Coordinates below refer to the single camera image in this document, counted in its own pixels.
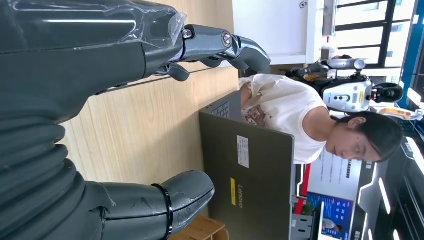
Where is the person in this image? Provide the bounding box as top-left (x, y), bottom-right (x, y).
top-left (238, 73), bottom-right (405, 166)

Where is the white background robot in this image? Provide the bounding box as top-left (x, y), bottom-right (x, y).
top-left (285, 57), bottom-right (404, 114)

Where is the orange handheld device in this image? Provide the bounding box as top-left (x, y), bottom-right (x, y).
top-left (378, 107), bottom-right (424, 122)

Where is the grey laptop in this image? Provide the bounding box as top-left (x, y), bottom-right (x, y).
top-left (198, 90), bottom-right (296, 240)

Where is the blue wall display screen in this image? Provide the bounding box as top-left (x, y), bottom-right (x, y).
top-left (306, 191), bottom-right (354, 240)

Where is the wooden card organizer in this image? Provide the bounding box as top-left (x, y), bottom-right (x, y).
top-left (169, 215), bottom-right (230, 240)

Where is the grey floor kiosk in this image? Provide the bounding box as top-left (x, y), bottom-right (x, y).
top-left (290, 202), bottom-right (326, 240)

